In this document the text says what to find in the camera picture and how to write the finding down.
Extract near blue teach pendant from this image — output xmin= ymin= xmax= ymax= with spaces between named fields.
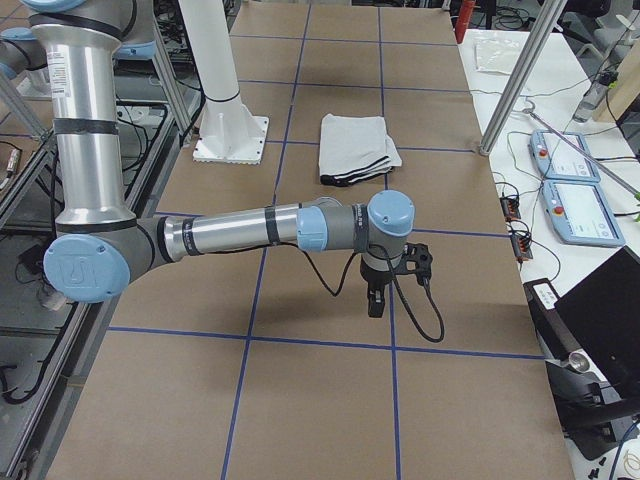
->
xmin=542 ymin=179 xmax=626 ymax=248

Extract far orange circuit board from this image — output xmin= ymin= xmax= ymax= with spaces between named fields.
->
xmin=499 ymin=196 xmax=521 ymax=222

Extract black laptop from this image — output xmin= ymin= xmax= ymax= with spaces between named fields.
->
xmin=555 ymin=247 xmax=639 ymax=398

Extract red cylinder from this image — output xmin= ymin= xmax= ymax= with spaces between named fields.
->
xmin=454 ymin=0 xmax=476 ymax=44

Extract black box with label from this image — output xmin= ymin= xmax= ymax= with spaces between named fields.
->
xmin=523 ymin=278 xmax=592 ymax=374

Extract white central pillar with base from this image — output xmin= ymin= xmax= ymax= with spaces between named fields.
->
xmin=179 ymin=0 xmax=269 ymax=165

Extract far blue teach pendant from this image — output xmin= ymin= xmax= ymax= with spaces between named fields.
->
xmin=529 ymin=130 xmax=600 ymax=183

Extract grey cartoon print t-shirt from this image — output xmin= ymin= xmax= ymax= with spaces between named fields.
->
xmin=318 ymin=114 xmax=402 ymax=187

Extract clear water bottle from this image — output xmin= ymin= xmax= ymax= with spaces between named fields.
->
xmin=572 ymin=71 xmax=618 ymax=123

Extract grabber reaching stick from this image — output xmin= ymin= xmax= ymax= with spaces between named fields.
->
xmin=522 ymin=98 xmax=640 ymax=200

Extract aluminium frame post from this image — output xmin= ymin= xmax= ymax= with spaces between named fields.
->
xmin=478 ymin=0 xmax=567 ymax=156

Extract near orange circuit board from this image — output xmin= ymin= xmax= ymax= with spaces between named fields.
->
xmin=508 ymin=224 xmax=533 ymax=264

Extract blue teach pendant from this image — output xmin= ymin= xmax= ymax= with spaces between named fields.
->
xmin=529 ymin=130 xmax=600 ymax=183
xmin=542 ymin=179 xmax=626 ymax=248

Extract clear plastic bag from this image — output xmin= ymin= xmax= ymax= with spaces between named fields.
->
xmin=474 ymin=38 xmax=522 ymax=75

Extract orange circuit board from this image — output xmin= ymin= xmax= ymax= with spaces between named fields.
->
xmin=499 ymin=196 xmax=521 ymax=222
xmin=508 ymin=224 xmax=533 ymax=264

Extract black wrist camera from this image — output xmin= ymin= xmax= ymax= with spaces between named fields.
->
xmin=394 ymin=243 xmax=433 ymax=287

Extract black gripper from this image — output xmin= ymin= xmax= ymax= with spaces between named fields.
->
xmin=359 ymin=258 xmax=393 ymax=318

